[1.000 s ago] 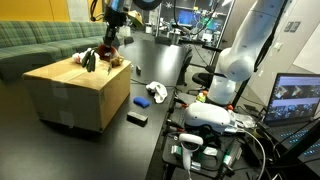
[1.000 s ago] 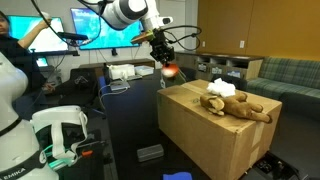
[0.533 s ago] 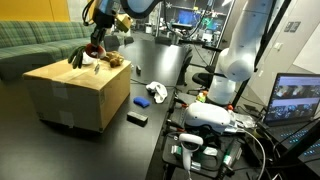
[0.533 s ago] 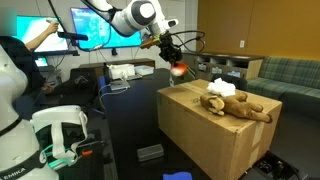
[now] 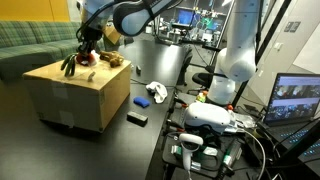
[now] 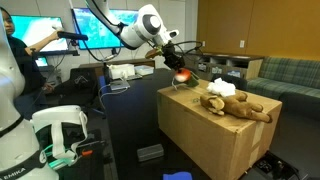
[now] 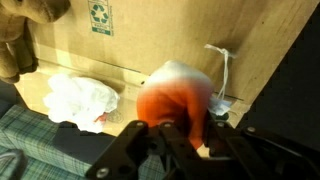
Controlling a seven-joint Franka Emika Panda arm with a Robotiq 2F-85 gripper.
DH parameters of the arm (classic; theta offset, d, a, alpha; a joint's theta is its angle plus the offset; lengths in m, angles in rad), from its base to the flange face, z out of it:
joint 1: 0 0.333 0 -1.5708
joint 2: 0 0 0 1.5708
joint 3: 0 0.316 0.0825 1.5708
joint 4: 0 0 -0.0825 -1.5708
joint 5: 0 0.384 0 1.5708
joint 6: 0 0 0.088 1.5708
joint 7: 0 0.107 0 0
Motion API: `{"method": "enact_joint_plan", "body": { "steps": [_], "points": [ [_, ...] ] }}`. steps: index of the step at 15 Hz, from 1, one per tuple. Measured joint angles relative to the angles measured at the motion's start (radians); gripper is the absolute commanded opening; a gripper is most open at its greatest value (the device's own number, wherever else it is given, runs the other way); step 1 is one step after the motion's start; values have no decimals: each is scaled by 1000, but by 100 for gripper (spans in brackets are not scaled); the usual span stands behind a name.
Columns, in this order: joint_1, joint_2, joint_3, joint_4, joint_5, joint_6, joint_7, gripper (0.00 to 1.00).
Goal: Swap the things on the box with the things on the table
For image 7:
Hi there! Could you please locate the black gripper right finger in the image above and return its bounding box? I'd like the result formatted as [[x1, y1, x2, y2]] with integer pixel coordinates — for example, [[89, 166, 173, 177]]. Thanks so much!
[[203, 109, 320, 180]]

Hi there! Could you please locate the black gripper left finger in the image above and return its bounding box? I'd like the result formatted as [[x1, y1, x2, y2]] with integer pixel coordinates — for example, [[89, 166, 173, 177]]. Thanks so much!
[[146, 120, 214, 180]]

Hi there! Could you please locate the white cloth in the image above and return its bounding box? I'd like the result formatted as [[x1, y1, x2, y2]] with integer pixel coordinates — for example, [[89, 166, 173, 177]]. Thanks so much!
[[42, 73, 121, 134]]

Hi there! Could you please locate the brown plush dog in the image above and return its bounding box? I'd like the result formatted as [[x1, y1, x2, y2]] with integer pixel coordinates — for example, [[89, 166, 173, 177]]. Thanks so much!
[[0, 0, 72, 85]]

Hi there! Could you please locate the large cardboard box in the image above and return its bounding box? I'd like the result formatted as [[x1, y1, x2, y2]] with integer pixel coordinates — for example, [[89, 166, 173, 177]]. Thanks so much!
[[14, 0, 320, 138]]

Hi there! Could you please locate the green plaid sofa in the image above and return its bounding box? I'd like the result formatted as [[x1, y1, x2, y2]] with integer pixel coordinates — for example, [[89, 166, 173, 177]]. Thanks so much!
[[0, 103, 168, 180]]

